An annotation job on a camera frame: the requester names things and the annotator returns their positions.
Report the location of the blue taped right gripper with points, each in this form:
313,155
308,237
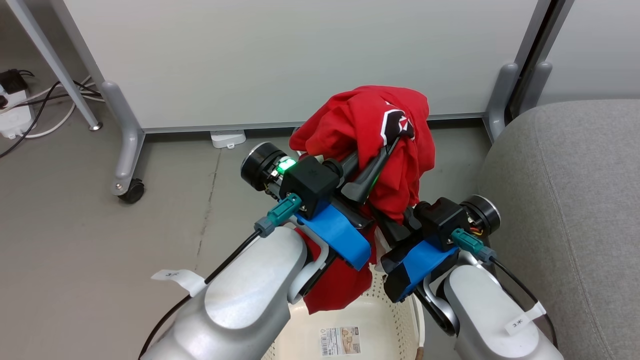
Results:
417,262

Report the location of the blue taped left gripper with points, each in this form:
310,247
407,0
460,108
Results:
337,235

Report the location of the red t-shirt with print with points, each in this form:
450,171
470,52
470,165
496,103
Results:
360,115

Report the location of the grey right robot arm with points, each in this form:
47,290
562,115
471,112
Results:
485,310

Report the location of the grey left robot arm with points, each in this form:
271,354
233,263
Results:
250,300

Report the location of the white perforated laundry basket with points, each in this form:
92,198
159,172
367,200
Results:
382,312

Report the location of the paper label sticker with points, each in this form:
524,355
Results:
341,341

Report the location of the large white partition panel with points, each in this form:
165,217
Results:
300,55

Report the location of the small white floor box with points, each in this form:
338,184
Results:
228,138

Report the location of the grey fabric sofa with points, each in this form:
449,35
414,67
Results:
575,210

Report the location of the black caster wheel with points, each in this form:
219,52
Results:
133,191

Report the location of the narrow white partition panel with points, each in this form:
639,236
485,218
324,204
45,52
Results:
595,45

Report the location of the grey metal table leg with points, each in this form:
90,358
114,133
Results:
55,60

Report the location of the black power adapter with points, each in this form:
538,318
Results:
12,81

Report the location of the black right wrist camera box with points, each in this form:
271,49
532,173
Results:
442,217

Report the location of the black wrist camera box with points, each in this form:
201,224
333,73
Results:
310,185
442,217

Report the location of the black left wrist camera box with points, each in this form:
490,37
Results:
310,185

